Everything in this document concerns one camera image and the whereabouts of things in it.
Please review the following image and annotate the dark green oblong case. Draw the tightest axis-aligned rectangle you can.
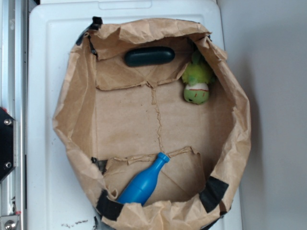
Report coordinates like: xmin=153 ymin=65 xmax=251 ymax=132
xmin=124 ymin=46 xmax=175 ymax=67

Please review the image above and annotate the brown paper bag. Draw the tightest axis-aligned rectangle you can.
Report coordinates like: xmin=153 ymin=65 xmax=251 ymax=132
xmin=53 ymin=17 xmax=251 ymax=230

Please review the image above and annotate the blue plastic bottle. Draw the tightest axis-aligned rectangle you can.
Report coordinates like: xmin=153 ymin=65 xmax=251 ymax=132
xmin=117 ymin=152 xmax=170 ymax=206

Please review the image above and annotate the aluminium frame rail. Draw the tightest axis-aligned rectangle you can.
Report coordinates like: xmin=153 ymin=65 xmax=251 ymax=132
xmin=0 ymin=0 xmax=29 ymax=230

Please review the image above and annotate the black mounting bracket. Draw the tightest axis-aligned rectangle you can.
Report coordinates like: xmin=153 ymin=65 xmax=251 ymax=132
xmin=0 ymin=107 xmax=16 ymax=183

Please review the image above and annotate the white plastic bin lid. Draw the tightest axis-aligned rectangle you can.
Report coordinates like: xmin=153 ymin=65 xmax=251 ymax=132
xmin=27 ymin=0 xmax=230 ymax=230

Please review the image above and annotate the green plush toy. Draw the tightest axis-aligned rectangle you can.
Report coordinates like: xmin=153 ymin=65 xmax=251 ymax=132
xmin=181 ymin=50 xmax=215 ymax=105

